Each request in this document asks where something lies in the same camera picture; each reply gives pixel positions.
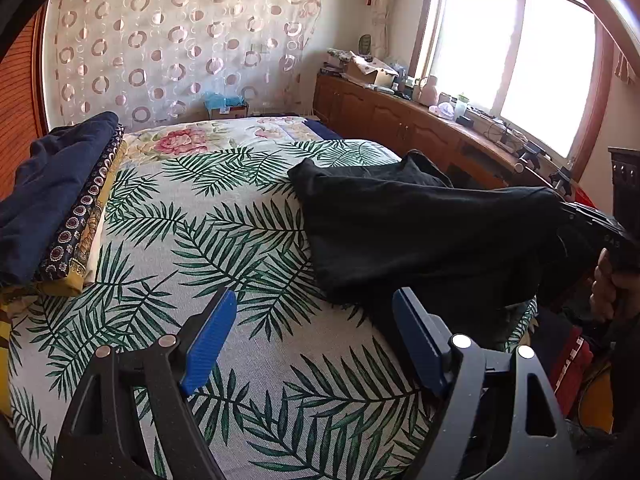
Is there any stack of folded clothes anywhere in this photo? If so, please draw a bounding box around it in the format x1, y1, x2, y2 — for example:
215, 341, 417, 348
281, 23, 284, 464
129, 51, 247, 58
0, 111, 121, 286

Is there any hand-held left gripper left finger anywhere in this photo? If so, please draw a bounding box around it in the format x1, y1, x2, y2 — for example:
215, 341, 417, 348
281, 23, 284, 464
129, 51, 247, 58
50, 287, 238, 480

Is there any open cardboard box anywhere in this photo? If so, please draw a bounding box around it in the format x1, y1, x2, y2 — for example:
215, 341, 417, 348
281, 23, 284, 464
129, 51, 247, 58
345, 52, 398, 88

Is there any window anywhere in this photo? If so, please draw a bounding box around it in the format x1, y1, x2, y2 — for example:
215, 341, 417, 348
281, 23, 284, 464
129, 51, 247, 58
410, 0, 616, 171

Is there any beige window curtain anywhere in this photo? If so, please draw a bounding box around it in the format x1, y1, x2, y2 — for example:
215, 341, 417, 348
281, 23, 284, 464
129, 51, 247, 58
370, 0, 401, 61

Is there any wooden slatted door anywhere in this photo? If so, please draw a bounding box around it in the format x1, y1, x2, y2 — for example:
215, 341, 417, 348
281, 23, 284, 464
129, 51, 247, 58
0, 2, 51, 201

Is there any person's right hand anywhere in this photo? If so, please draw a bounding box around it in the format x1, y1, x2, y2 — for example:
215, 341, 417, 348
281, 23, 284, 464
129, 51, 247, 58
590, 250, 626, 323

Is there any pink jug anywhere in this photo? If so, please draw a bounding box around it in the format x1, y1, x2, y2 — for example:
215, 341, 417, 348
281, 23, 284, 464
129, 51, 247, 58
417, 75, 441, 106

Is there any wooden cabinet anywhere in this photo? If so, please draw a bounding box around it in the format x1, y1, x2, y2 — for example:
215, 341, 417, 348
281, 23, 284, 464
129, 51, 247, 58
312, 72, 566, 191

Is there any navy yellow patterned cloth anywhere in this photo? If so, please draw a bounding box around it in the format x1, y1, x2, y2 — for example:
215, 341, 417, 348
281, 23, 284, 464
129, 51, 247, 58
37, 122, 128, 296

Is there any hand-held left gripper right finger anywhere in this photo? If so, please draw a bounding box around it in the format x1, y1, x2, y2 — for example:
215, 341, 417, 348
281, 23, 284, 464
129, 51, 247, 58
391, 287, 576, 480

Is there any red cloth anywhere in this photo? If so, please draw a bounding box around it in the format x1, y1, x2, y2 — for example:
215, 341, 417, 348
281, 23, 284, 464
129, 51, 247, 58
550, 325, 593, 401

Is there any floral quilt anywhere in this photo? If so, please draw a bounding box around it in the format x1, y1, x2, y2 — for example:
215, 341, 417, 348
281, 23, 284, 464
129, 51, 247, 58
122, 116, 321, 161

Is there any small cardboard box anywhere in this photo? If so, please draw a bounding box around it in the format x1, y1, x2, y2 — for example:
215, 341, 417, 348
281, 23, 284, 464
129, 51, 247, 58
207, 104, 249, 120

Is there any leaf print bedsheet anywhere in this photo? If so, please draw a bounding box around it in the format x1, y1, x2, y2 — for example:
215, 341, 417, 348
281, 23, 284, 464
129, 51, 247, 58
0, 137, 538, 480

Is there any black printed t-shirt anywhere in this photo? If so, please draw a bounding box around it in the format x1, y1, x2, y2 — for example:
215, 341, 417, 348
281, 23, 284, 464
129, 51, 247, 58
287, 150, 601, 311

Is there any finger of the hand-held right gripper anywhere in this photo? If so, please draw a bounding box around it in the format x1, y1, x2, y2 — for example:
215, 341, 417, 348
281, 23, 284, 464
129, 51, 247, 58
560, 201, 626, 236

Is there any circle pattern sheer curtain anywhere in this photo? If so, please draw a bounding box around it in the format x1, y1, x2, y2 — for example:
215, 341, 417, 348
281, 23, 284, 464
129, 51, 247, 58
42, 0, 323, 131

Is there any blue mattress corner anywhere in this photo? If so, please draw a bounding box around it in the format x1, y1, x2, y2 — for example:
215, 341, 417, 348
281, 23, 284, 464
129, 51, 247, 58
305, 119, 343, 139

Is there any light blue plastic bag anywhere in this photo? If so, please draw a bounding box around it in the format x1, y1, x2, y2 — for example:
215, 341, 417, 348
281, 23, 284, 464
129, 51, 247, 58
202, 91, 246, 110

